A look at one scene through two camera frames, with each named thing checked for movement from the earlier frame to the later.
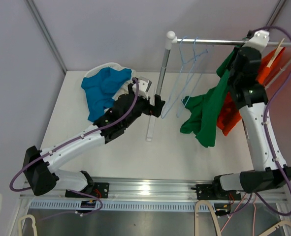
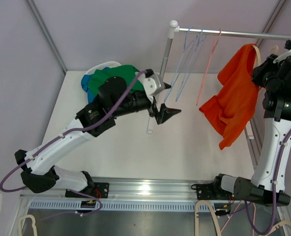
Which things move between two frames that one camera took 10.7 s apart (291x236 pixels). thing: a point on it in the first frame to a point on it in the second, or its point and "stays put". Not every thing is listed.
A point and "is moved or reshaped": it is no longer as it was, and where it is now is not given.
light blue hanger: [183, 63] to [179, 61]
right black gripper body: [230, 70] to [269, 71]
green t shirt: [202, 108] to [128, 73]
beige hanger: [281, 223] stays put
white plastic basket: [111, 65] stays put
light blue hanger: [197, 75] to [199, 43]
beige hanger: [33, 224] stays put
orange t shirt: [229, 114] is moved or reshaped
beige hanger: [276, 54] is moved or reshaped
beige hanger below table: [215, 221] stays put
